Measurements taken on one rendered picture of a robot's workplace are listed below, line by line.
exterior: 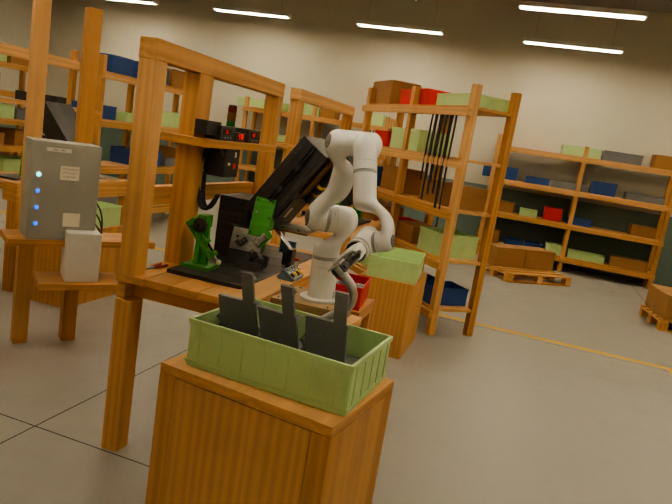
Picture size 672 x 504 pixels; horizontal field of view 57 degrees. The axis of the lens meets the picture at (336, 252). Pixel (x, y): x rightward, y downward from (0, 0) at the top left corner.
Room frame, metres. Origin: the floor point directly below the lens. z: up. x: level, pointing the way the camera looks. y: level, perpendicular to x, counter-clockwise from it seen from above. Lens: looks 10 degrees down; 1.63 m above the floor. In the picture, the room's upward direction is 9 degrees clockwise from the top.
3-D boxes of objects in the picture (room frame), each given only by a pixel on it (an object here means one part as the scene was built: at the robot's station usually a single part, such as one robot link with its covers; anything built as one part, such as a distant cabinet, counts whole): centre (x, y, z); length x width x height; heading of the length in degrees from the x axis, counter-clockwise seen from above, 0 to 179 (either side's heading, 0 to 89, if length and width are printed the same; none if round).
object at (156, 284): (3.39, 0.45, 0.44); 1.49 x 0.70 x 0.88; 165
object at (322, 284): (2.69, 0.04, 1.02); 0.19 x 0.19 x 0.18
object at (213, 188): (3.48, 0.81, 1.23); 1.30 x 0.05 x 0.09; 165
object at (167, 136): (3.46, 0.70, 1.52); 0.90 x 0.25 x 0.04; 165
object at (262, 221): (3.30, 0.41, 1.17); 0.13 x 0.12 x 0.20; 165
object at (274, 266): (3.39, 0.45, 0.89); 1.10 x 0.42 x 0.02; 165
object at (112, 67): (8.87, 3.02, 1.14); 2.45 x 0.55 x 2.28; 163
